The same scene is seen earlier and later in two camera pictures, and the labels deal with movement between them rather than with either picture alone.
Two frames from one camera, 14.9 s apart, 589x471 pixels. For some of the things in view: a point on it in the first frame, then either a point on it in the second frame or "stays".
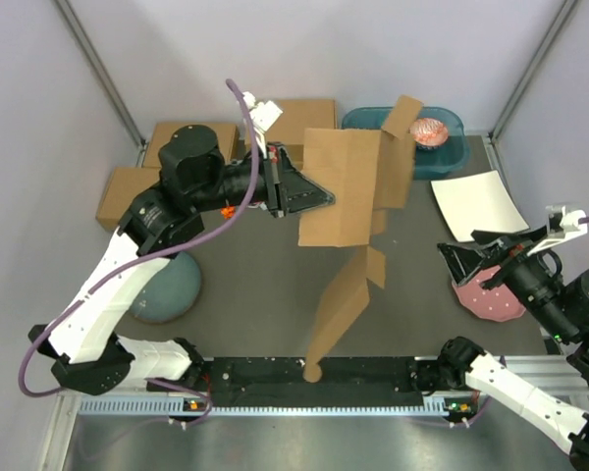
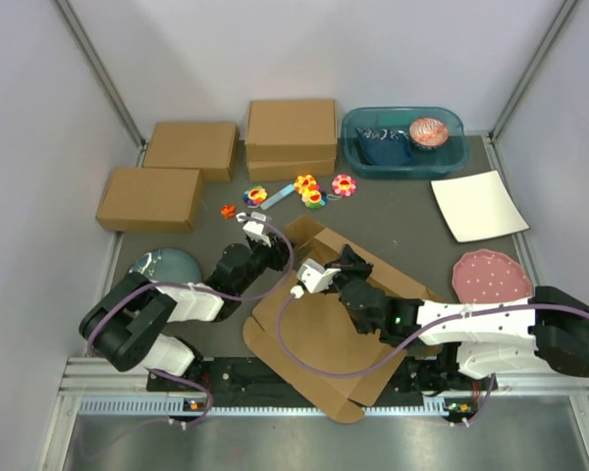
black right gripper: x=491 y=246 to x=349 y=263
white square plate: x=477 y=202 stays
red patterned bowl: x=428 y=133 stays
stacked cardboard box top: x=298 y=115 stays
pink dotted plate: x=498 y=303 stays
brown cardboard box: x=366 y=173 to x=320 y=331
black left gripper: x=286 y=188 to x=279 y=252
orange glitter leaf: x=227 y=211 stays
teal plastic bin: x=451 y=160 stays
